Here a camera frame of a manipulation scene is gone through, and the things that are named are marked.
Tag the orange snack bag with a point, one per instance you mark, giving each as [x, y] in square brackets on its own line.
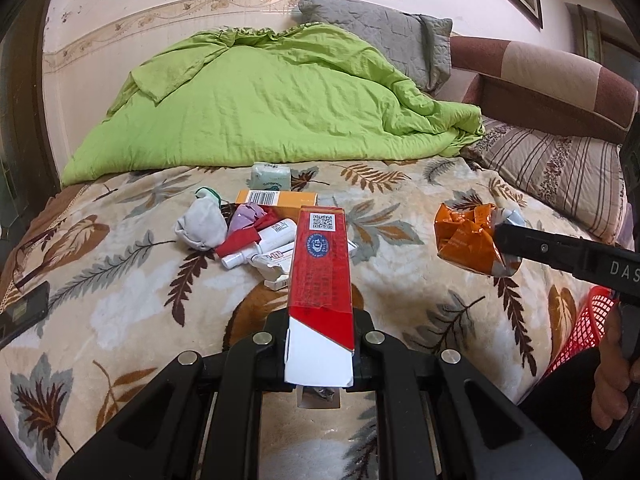
[466, 238]

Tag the red and white carton box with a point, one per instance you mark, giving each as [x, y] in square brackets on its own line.
[320, 342]

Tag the person right hand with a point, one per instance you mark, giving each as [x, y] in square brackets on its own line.
[609, 402]

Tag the red plastic waste basket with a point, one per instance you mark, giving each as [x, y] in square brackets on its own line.
[576, 327]

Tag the striped beige floral pillow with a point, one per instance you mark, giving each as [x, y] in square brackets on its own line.
[578, 176]

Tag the brown and beige headboard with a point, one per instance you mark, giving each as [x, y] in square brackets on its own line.
[539, 88]

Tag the grey quilted pillow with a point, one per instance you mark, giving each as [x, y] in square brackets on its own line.
[416, 44]

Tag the white tube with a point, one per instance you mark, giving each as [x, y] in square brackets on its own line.
[272, 237]

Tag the white crumpled paper box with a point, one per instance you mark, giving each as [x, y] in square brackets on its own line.
[272, 267]

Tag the orange cardboard box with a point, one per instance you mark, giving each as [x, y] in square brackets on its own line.
[290, 199]

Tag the green tissue packet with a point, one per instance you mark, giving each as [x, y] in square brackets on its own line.
[265, 176]

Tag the purple crumpled wrapper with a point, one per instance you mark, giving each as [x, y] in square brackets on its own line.
[245, 215]

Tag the red cloth scrap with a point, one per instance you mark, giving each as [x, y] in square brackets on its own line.
[242, 238]

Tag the white crumpled sock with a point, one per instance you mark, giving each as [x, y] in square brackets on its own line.
[202, 227]

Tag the green quilt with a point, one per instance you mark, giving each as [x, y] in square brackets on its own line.
[232, 97]

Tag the floral leaf pattern blanket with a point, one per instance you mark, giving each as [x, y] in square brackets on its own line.
[126, 296]

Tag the black smartphone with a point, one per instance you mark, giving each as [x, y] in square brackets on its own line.
[24, 314]

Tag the window with wooden frame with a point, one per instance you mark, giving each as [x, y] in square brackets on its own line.
[605, 40]

